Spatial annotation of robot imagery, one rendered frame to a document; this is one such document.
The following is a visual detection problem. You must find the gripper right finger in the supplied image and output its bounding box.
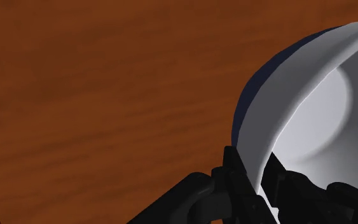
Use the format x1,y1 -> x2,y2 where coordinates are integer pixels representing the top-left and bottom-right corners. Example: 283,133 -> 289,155
260,151 -> 358,224

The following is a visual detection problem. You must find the white bowl with blue outside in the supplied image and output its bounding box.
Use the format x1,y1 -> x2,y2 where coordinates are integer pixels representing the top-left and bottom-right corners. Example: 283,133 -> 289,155
231,19 -> 358,224

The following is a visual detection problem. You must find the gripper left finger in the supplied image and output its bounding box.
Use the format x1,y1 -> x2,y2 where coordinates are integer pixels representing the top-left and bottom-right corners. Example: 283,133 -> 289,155
126,145 -> 278,224

